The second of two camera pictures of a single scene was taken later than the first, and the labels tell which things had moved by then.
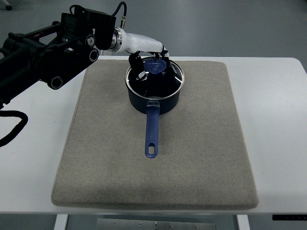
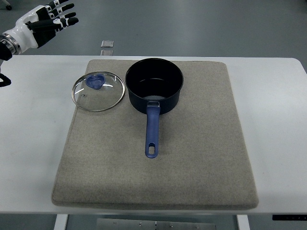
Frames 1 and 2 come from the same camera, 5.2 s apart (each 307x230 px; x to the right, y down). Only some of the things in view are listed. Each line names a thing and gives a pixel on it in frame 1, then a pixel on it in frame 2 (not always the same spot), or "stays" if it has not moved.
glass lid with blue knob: [161, 82] -> [96, 91]
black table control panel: [289, 217] stays
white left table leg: [61, 222] stays
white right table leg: [243, 222] stays
